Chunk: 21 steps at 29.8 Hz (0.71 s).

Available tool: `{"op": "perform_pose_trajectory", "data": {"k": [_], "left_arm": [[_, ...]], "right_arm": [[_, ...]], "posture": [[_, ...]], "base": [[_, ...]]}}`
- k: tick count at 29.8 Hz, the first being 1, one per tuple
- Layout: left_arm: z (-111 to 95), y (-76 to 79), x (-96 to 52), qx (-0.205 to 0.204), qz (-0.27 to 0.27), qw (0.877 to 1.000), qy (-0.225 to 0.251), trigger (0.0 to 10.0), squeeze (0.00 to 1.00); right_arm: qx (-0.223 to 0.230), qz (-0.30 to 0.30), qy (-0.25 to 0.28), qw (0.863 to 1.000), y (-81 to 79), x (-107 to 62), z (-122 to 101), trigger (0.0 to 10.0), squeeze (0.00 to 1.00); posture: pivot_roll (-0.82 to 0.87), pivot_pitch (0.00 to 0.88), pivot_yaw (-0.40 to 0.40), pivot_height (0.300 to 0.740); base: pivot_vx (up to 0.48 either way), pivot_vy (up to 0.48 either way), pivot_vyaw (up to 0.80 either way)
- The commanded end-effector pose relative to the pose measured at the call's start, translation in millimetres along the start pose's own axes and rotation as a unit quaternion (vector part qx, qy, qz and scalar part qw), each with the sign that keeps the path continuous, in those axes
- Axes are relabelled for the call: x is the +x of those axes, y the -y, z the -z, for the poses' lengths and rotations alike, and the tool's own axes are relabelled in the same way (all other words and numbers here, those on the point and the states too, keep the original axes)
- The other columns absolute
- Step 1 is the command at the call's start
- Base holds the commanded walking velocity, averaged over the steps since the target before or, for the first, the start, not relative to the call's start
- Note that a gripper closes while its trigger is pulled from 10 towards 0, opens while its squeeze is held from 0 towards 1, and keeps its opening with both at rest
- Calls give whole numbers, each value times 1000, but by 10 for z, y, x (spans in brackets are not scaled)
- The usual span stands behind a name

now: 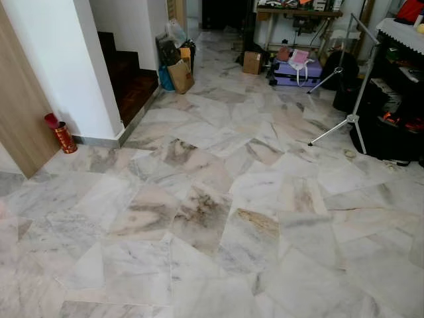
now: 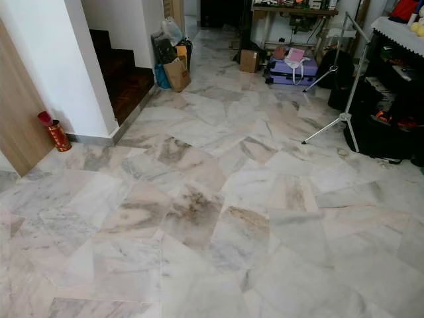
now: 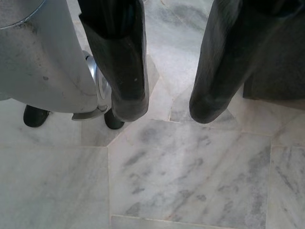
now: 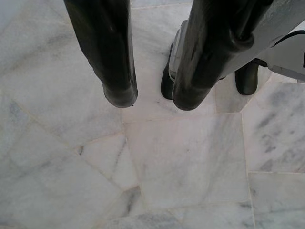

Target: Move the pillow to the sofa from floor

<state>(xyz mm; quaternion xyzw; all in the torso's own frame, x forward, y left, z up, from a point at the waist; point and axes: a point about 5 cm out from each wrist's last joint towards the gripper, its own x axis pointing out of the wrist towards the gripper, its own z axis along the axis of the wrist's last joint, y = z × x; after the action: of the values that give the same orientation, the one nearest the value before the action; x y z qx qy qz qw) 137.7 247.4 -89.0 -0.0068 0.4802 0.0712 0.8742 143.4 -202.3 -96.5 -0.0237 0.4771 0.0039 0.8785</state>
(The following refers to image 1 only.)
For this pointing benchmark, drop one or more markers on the white and pink bag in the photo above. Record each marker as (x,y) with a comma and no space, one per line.
(299,58)

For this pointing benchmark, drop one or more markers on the yellow round fruit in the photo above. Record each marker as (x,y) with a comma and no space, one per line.
(420,28)

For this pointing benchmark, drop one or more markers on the red bag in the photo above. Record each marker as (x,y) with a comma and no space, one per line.
(411,10)

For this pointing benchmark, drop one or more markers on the blue bag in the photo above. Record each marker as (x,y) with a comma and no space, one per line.
(164,79)

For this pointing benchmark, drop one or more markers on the silver tripod stand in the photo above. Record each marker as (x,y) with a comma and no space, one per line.
(354,119)

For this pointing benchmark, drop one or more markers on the wooden table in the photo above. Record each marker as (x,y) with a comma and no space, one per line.
(298,12)

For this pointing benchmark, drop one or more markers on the black shelf unit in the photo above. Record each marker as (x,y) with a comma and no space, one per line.
(391,139)

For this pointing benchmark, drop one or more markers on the clear plastic bag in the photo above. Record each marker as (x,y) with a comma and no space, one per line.
(175,33)

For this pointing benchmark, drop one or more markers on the light wooden door panel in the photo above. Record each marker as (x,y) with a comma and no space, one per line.
(20,112)

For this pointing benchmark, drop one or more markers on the red cylindrical tin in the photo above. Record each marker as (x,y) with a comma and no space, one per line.
(62,137)

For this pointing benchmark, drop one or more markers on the dark wooden staircase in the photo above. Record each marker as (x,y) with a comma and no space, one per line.
(130,79)

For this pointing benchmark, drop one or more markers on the brown paper bag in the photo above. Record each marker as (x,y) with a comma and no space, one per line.
(180,77)

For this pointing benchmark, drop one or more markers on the black round bag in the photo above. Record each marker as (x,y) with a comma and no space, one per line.
(341,69)

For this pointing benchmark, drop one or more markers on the white lace cloth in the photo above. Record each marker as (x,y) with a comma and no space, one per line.
(401,33)

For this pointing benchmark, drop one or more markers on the purple suitcase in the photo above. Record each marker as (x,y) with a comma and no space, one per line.
(291,74)

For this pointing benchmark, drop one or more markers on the small cardboard box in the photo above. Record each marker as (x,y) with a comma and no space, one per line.
(252,63)

